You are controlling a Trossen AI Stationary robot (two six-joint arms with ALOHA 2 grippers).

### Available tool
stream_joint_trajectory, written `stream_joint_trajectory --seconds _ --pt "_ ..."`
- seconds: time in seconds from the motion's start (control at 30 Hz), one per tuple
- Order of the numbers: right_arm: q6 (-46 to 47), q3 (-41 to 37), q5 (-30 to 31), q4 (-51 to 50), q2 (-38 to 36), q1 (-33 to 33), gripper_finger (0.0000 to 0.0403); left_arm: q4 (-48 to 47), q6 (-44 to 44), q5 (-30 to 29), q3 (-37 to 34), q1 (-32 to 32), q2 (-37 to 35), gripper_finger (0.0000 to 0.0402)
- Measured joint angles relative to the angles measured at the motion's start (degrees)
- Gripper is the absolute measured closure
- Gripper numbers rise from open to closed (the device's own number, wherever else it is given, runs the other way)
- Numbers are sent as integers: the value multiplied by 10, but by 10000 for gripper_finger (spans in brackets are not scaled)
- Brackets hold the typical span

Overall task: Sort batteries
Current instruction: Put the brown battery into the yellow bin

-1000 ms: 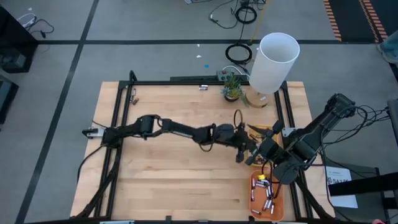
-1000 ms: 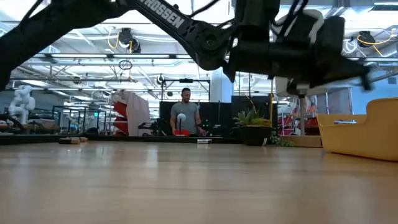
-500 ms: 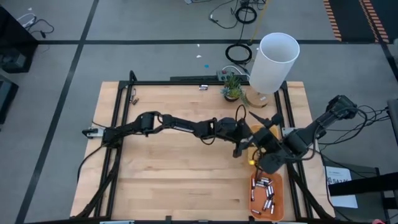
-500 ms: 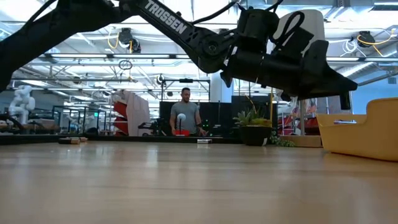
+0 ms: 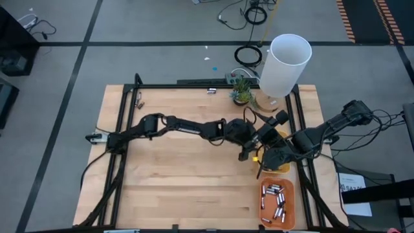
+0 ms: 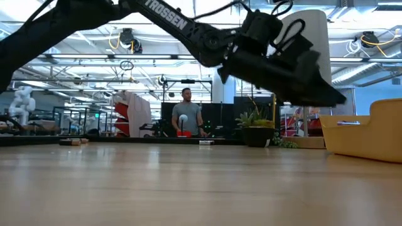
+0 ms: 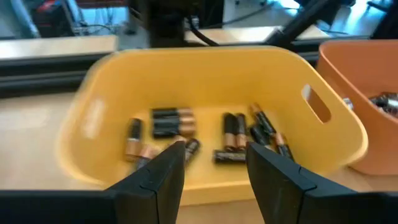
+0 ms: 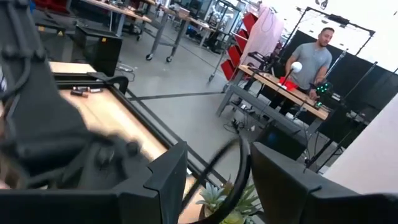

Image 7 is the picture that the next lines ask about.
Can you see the orange plastic bin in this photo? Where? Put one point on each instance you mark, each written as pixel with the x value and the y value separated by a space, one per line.
pixel 357 77

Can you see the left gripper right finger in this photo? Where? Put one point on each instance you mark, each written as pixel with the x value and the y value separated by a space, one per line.
pixel 280 193

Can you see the yellow plastic bin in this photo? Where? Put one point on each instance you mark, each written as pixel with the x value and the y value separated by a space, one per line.
pixel 202 77

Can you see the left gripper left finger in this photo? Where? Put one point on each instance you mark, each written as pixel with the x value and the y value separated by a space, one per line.
pixel 158 193

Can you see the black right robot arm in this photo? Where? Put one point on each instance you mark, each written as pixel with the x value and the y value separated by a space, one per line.
pixel 164 25

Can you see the black copper battery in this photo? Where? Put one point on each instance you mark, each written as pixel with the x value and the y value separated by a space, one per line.
pixel 172 112
pixel 230 132
pixel 259 137
pixel 133 138
pixel 228 156
pixel 263 119
pixel 241 132
pixel 191 149
pixel 174 120
pixel 146 157
pixel 283 146
pixel 174 130

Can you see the black side stand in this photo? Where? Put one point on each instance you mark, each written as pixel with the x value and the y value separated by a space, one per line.
pixel 387 25

